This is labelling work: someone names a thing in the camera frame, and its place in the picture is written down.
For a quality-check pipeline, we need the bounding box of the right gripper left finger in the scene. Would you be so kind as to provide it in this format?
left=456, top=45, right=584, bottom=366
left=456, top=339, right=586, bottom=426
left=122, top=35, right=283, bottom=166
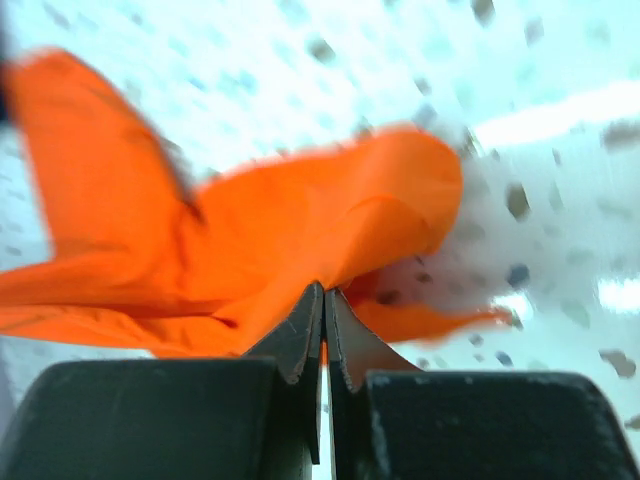
left=1, top=284, right=324, bottom=480

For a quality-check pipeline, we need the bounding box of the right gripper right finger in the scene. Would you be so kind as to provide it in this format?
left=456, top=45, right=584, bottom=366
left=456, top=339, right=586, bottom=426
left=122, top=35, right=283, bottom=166
left=324, top=290, right=639, bottom=479

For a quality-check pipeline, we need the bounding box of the orange t shirt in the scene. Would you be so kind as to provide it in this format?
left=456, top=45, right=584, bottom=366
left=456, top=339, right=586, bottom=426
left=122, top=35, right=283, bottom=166
left=1, top=49, right=510, bottom=357

